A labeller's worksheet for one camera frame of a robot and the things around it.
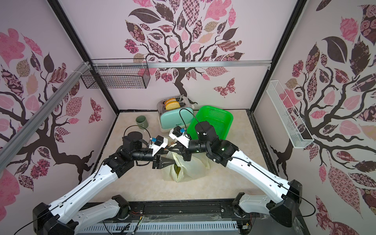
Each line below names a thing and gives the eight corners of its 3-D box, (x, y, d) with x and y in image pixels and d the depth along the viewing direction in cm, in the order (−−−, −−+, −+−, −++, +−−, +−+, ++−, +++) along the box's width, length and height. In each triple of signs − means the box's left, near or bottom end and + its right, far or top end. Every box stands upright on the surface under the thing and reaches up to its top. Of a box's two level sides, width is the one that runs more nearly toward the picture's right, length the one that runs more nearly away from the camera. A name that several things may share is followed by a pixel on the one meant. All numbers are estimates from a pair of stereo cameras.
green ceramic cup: (137, 129, 111) (134, 123, 105) (139, 121, 116) (137, 115, 110) (147, 129, 111) (144, 123, 105) (149, 121, 116) (147, 115, 110)
